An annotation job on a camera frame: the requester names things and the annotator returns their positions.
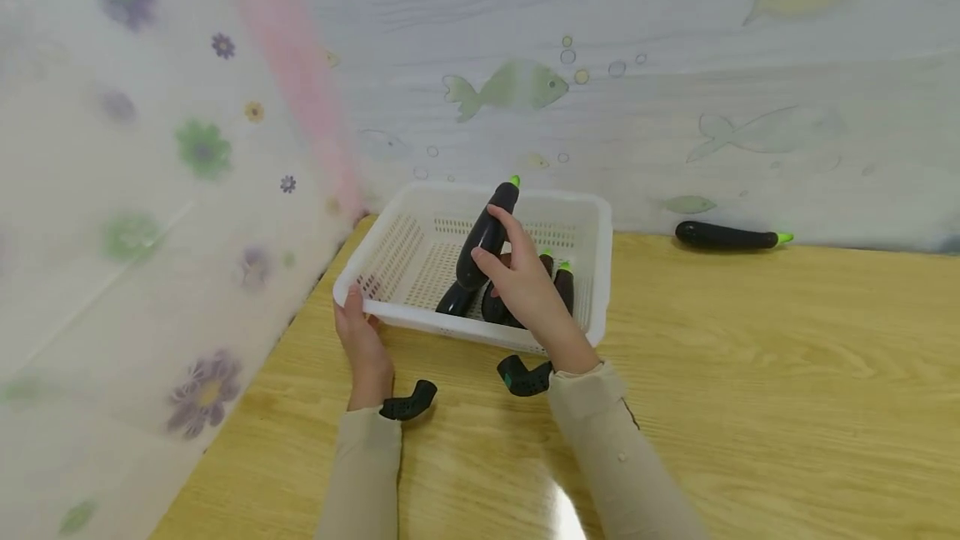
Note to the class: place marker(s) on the person's left hand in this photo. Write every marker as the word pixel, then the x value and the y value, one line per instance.
pixel 367 354

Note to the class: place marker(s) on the person's right hand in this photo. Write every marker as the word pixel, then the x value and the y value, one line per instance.
pixel 536 298

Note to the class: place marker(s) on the person's left thumb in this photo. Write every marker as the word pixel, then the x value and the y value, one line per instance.
pixel 354 303

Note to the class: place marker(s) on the person's right thumb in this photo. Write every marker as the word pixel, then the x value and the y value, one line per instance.
pixel 487 263

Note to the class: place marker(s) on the person's right index finger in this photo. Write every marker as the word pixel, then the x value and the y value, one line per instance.
pixel 511 227

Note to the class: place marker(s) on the dark purple toy eggplant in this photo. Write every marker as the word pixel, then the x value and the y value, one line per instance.
pixel 486 238
pixel 565 288
pixel 454 299
pixel 493 307
pixel 724 236

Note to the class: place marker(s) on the white plastic perforated basket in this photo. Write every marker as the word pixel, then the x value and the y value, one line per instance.
pixel 405 252

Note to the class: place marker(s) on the person's left forearm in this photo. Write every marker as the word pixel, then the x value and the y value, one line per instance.
pixel 364 473

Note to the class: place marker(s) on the person's right forearm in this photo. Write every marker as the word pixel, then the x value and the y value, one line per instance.
pixel 622 457

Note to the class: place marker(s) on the black wrist band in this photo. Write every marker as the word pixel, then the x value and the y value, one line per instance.
pixel 523 376
pixel 409 403

